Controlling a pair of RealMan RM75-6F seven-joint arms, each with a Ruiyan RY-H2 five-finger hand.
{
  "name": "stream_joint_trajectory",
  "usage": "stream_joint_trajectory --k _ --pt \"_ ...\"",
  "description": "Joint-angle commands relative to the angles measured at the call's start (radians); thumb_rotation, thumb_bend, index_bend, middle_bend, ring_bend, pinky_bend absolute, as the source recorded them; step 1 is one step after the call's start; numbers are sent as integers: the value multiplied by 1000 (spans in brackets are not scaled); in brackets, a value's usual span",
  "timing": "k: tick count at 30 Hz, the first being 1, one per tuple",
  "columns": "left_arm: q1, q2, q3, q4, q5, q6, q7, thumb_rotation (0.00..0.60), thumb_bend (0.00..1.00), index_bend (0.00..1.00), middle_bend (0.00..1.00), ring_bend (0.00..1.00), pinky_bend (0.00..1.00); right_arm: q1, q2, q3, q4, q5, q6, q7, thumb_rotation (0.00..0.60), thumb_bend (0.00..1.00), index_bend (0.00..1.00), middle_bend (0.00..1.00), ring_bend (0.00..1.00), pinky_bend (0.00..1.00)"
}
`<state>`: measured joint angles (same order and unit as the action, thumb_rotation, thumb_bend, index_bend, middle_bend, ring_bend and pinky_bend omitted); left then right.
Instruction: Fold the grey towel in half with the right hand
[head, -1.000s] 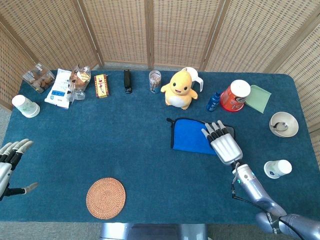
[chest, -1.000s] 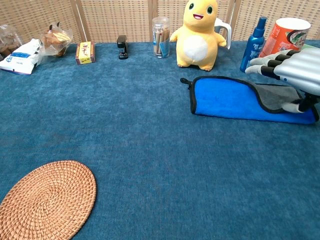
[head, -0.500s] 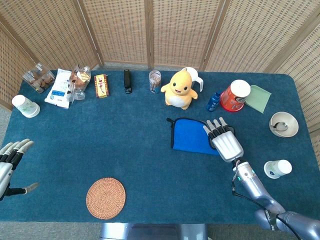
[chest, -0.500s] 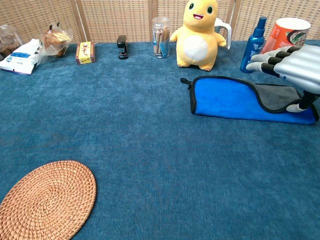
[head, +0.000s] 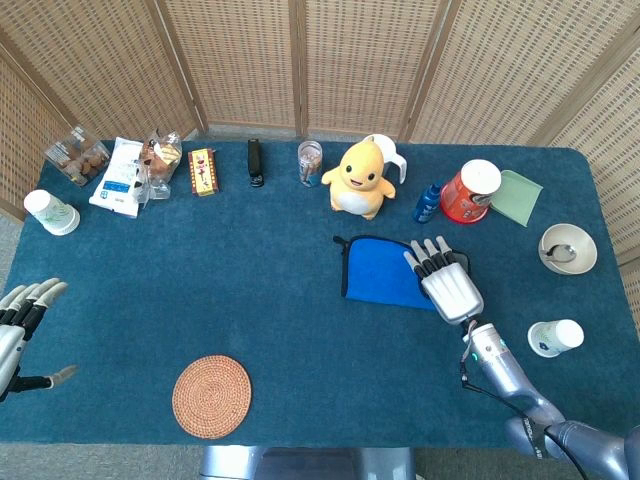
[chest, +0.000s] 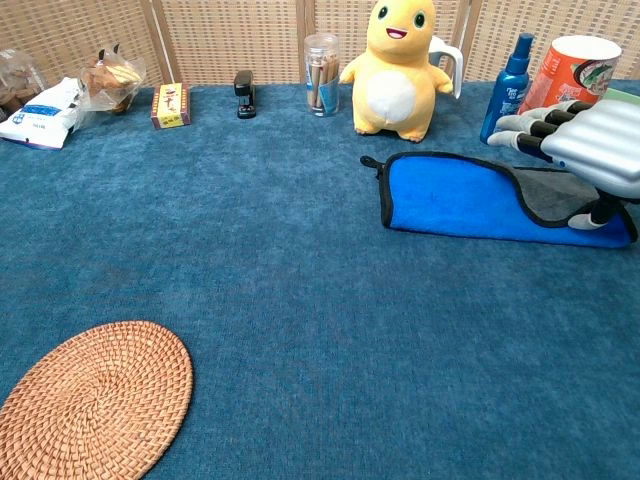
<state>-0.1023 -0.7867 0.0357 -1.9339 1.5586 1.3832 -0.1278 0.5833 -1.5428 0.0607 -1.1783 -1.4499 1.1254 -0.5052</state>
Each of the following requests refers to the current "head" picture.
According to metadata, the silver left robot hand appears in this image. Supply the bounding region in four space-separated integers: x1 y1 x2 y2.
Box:
0 277 79 402

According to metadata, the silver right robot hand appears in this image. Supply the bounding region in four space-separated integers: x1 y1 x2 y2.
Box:
402 236 485 326

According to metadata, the grey blue-backed cloth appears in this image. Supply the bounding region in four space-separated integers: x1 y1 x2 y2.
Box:
332 234 472 312

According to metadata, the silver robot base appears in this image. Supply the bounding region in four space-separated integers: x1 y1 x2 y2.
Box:
199 445 417 480

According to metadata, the small blue bottle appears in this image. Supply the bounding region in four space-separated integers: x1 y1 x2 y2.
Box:
411 181 444 225

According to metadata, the red instant noodle cup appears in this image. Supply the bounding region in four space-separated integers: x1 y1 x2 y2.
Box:
439 158 503 225

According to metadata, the paper cup with blue print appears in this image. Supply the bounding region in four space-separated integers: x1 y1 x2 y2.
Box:
526 318 585 359

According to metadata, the light green cloth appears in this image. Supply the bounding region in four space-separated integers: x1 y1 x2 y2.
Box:
489 169 544 228

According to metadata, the metal spoon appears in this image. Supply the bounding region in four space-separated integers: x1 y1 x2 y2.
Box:
542 243 578 264

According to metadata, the paper cup with green print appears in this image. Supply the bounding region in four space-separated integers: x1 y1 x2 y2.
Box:
23 189 82 237

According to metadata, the beige bowl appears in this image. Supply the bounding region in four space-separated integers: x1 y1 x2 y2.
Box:
537 223 599 276

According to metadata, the yellow plush toy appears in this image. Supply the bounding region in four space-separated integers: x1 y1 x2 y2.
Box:
320 138 397 222

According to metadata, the white plastic pitcher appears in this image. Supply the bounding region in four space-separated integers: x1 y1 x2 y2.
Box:
362 133 409 185

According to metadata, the white snack bag blue print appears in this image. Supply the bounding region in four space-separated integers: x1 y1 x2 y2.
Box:
88 136 146 220

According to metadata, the clear jar with sticks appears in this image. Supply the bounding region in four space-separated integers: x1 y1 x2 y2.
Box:
297 140 324 189

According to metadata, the clear plastic cookie box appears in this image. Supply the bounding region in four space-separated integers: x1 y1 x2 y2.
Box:
43 124 112 188

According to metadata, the blue table cloth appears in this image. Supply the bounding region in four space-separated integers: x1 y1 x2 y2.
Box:
0 138 640 449

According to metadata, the round woven rattan coaster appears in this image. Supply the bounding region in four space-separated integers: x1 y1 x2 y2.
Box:
171 354 253 440

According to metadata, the clear bag of bread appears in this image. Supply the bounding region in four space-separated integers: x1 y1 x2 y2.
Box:
135 128 183 201

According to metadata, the black stapler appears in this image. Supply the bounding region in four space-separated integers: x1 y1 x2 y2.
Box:
247 138 266 189

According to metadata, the small red yellow box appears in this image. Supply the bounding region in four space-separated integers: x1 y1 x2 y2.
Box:
187 147 221 198

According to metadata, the woven bamboo folding screen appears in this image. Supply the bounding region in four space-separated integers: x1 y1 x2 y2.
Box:
0 0 640 341

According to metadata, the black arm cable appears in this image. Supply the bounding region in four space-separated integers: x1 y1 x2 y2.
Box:
459 359 589 480

